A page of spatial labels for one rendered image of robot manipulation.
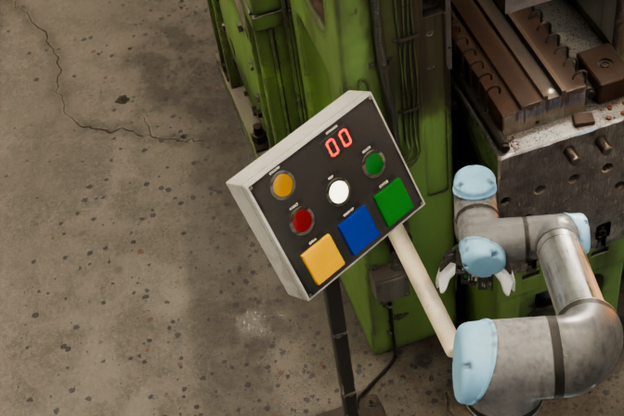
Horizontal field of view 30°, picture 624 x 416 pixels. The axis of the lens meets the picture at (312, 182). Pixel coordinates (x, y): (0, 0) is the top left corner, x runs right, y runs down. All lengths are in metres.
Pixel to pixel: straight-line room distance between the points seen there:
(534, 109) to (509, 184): 0.18
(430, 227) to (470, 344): 1.38
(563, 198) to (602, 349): 1.16
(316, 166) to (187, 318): 1.35
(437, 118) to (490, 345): 1.17
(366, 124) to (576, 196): 0.68
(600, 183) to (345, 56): 0.72
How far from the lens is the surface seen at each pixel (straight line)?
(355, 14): 2.43
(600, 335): 1.68
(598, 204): 2.89
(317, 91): 3.07
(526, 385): 1.65
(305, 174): 2.27
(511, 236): 2.01
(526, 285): 3.02
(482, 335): 1.65
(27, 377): 3.56
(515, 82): 2.66
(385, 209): 2.38
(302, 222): 2.27
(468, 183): 2.05
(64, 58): 4.47
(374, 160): 2.36
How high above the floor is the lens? 2.83
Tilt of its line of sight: 48 degrees down
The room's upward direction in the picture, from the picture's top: 9 degrees counter-clockwise
